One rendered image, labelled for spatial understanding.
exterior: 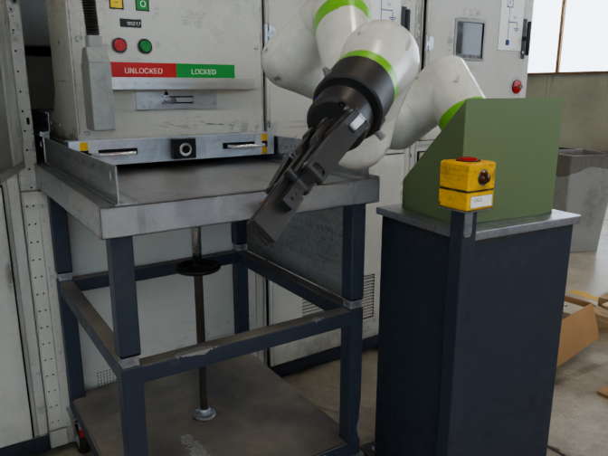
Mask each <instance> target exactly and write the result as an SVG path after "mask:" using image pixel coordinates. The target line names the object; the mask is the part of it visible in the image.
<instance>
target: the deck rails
mask: <svg viewBox="0 0 608 456"><path fill-rule="evenodd" d="M301 141H302V139H301V138H288V137H281V136H274V154H268V155H258V156H242V157H250V158H255V159H259V160H263V161H268V162H272V163H276V164H281V160H282V157H283V156H284V155H287V154H290V153H292V154H293V155H294V156H295V155H296V153H295V149H296V148H297V147H298V145H299V144H300V142H301ZM44 145H45V153H46V161H47V163H45V165H47V166H49V167H51V168H52V169H54V170H56V171H57V172H59V173H61V174H62V175H64V176H66V177H68V178H69V179H70V180H72V181H73V182H75V183H77V184H78V185H81V186H82V187H84V188H86V189H87V190H89V191H91V192H92V193H93V194H95V195H97V196H98V197H100V198H102V199H103V200H105V201H107V202H108V203H110V204H112V205H114V206H122V205H131V204H138V202H137V201H135V200H133V199H131V198H129V197H127V196H125V195H124V194H122V193H120V192H119V186H118V174H117V167H116V166H114V165H112V164H110V163H107V162H105V161H102V160H100V159H97V158H96V157H92V156H89V155H87V154H84V153H82V152H80V151H78V150H75V149H72V148H70V147H66V146H64V145H62V144H59V143H57V142H54V141H52V140H50V139H48V138H44ZM111 172H112V173H114V180H113V179H111ZM330 175H333V176H341V177H344V178H349V179H354V180H363V179H371V177H370V176H369V168H366V169H360V170H353V169H348V168H344V167H342V166H340V165H339V164H337V165H336V166H335V168H334V169H333V170H332V172H331V173H330Z"/></svg>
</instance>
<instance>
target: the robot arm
mask: <svg viewBox="0 0 608 456"><path fill-rule="evenodd" d="M419 63H420V54H419V49H418V46H417V43H416V41H415V40H414V38H413V36H412V35H411V34H410V32H409V31H408V30H407V29H405V28H404V27H403V26H402V25H400V24H398V23H396V22H393V21H389V20H374V21H373V18H372V10H371V5H370V0H307V2H306V3H305V4H304V5H303V6H302V7H301V9H300V10H299V11H298V12H297V13H296V14H295V15H294V16H293V17H292V18H291V19H290V20H289V21H288V22H287V23H286V24H285V25H284V26H283V27H282V28H281V29H280V30H279V31H278V32H277V33H275V34H274V35H273V36H272V37H271V38H270V40H269V41H268V42H266V44H265V46H264V48H263V51H262V55H261V65H262V68H263V71H264V73H265V75H266V77H267V78H268V79H269V80H270V81H271V82H272V83H273V84H275V85H276V86H278V87H280V88H283V89H285V90H290V91H292V92H296V93H298V94H300V95H302V96H305V97H307V98H309V99H311V100H313V101H312V102H313V103H312V104H311V106H310V107H309V110H308V114H307V125H308V130H307V132H306V133H305V134H304V135H303V137H302V141H301V142H300V144H299V145H298V147H297V148H296V149H295V153H296V155H295V156H294V155H293V154H292V153H290V154H287V155H284V156H283V157H282V160H281V164H280V167H279V168H278V170H277V172H276V173H275V175H274V177H273V178H272V180H271V182H270V183H269V185H268V187H267V188H266V190H265V193H266V194H267V196H266V198H265V199H264V200H263V202H262V203H261V205H260V206H259V208H258V209H257V210H256V212H255V213H254V214H253V216H252V218H251V219H250V220H249V222H248V223H247V224H246V227H247V228H248V229H249V230H250V231H251V232H252V233H253V234H254V235H255V236H256V237H257V238H258V239H259V240H260V241H261V242H262V243H263V244H264V245H265V246H269V245H271V244H272V243H275V242H276V241H278V239H279V238H280V235H281V234H282V232H283V231H284V229H285V228H286V226H287V225H288V223H289V222H290V220H291V218H292V216H293V215H294V214H295V213H296V211H297V210H298V208H299V206H300V205H301V203H302V202H303V200H304V198H303V196H302V195H308V194H309V193H310V191H311V189H312V188H313V186H314V185H315V184H317V185H321V184H323V183H324V182H325V180H326V178H327V177H328V175H329V174H330V173H331V172H332V170H333V169H334V168H335V166H336V165H337V164H339V165H340V166H342V167H344V168H348V169H353V170H360V169H366V168H369V167H371V166H374V165H375V164H377V163H378V162H379V161H380V160H381V159H382V158H383V157H384V156H385V154H386V153H387V151H388V149H389V148H391V149H395V150H400V149H405V148H408V147H410V146H411V145H413V144H414V143H415V142H417V141H418V140H419V139H421V138H422V137H424V136H425V135H426V134H427V133H429V132H430V131H431V130H433V129H434V128H436V127H437V126H439V128H440V130H442V129H443V128H444V127H445V126H446V124H447V123H448V122H449V121H450V119H451V118H452V116H453V115H454V114H455V113H456V111H457V110H458V109H459V108H460V106H461V105H462V103H463V102H464V101H465V100H466V99H486V97H485V96H484V94H483V92H482V90H481V89H480V86H479V84H478V83H477V82H476V80H475V79H474V77H473V75H472V74H471V72H470V70H469V68H468V66H467V65H466V63H465V61H464V60H463V59H462V58H460V57H458V56H455V55H445V56H442V57H440V58H437V59H435V60H433V61H432V62H430V63H429V64H428V65H426V66H425V67H424V68H423V69H422V71H421V72H420V73H419V74H418V75H417V72H418V69H419ZM416 75H417V76H416Z"/></svg>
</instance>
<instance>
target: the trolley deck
mask: <svg viewBox="0 0 608 456"><path fill-rule="evenodd" d="M114 166H116V167H117V174H118V186H119V192H120V193H122V194H124V195H125V196H127V197H129V198H131V199H133V200H135V201H137V202H138V204H131V205H122V206H114V205H112V204H110V203H108V202H107V201H105V200H103V199H102V198H100V197H98V196H97V195H95V194H93V193H92V192H91V191H89V190H87V189H86V188H84V187H82V186H81V185H78V184H77V183H75V182H73V181H72V180H70V179H69V178H68V177H66V176H64V175H62V174H61V173H59V172H57V171H56V170H54V169H52V168H51V167H49V166H47V165H45V164H42V165H36V164H35V163H34V173H35V181H36V185H37V186H38V187H39V188H40V189H41V190H43V191H44V192H45V193H46V194H47V195H48V196H50V197H51V199H53V200H54V201H55V202H56V203H57V204H59V205H60V206H61V207H62V208H64V209H65V210H66V211H67V212H68V213H70V214H71V215H72V216H73V217H74V218H76V219H77V220H78V221H79V222H80V223H82V224H83V225H84V226H85V227H87V228H88V229H89V230H90V231H91V232H93V233H94V234H95V235H96V236H98V237H99V238H100V239H101V240H102V241H103V240H109V239H116V238H122V237H129V236H136V235H142V234H149V233H161V232H168V231H174V230H181V229H187V228H195V227H201V226H207V225H214V224H221V223H233V222H240V221H246V220H250V219H251V218H252V216H253V214H254V213H255V212H256V210H257V209H258V208H259V206H258V204H259V203H261V201H263V200H264V199H265V198H266V196H267V194H266V193H265V190H266V188H267V187H268V185H269V183H270V182H271V180H272V178H273V177H274V175H275V173H276V172H277V170H278V168H279V167H280V164H276V163H272V162H268V161H263V160H259V159H255V158H250V157H217V158H204V159H190V160H177V161H165V162H152V163H139V164H126V165H114ZM369 176H370V177H371V179H363V180H354V179H349V178H344V177H341V176H333V175H328V177H327V178H326V180H325V182H324V183H323V184H321V185H317V184H315V185H314V186H313V188H312V189H311V191H310V193H309V194H308V195H302V196H303V198H304V200H303V202H302V203H301V205H300V206H299V208H298V210H297V211H296V213H295V214H298V213H305V212H312V211H318V210H325V209H331V208H338V207H345V206H351V205H358V204H370V203H377V202H379V186H380V176H375V175H370V174H369Z"/></svg>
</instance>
